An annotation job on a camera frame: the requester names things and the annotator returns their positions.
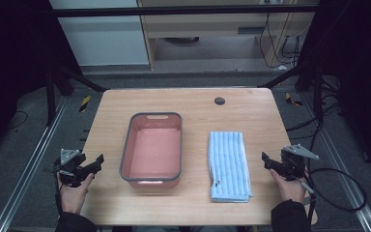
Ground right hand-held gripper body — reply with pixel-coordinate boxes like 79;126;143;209
279;143;321;182

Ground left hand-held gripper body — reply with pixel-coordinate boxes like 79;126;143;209
53;148;88;189

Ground person's right hand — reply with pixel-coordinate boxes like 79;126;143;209
269;168;307;205

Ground person's left hand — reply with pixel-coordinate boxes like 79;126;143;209
56;172;96;216

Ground blue striped folded towel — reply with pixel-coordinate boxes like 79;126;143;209
207;130;254;204

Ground pink basin with grey rim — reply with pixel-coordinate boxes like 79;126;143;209
119;111;184;189

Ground yellow black floor tape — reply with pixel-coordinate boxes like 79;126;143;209
284;92;304;107
78;95;92;113

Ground black metal stand legs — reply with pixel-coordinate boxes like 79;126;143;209
256;62;325;124
43;64;109;128

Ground black curtain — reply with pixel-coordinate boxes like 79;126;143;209
0;0;84;162
298;0;371;182

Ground white cabinet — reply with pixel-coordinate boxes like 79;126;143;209
48;0;151;68

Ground light wooden desk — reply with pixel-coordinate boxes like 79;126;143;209
136;0;321;72

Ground metal floor rail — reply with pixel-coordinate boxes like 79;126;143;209
0;96;70;232
301;92;371;232

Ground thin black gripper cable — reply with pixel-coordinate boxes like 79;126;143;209
54;180;63;217

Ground black floor cables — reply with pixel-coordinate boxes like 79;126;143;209
285;76;344;141

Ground thin black floor cable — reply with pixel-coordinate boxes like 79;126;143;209
7;110;30;131

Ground black looped gripper cable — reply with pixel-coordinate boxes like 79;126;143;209
302;167;368;214

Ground black hanging desk cables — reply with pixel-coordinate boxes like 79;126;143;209
258;12;301;71

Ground black horizontal frame bar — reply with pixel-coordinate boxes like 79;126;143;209
51;4;321;18

